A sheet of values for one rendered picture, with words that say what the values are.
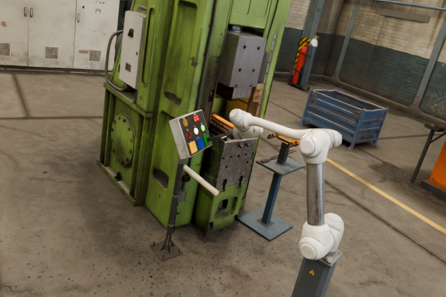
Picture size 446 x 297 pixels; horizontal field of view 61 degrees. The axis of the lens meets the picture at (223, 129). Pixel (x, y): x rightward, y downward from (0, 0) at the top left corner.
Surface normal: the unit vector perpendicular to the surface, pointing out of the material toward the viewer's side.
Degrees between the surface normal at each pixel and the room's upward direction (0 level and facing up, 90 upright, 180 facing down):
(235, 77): 90
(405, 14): 90
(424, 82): 90
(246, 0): 90
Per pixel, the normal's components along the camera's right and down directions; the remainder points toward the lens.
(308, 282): -0.61, 0.16
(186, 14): -0.77, 0.06
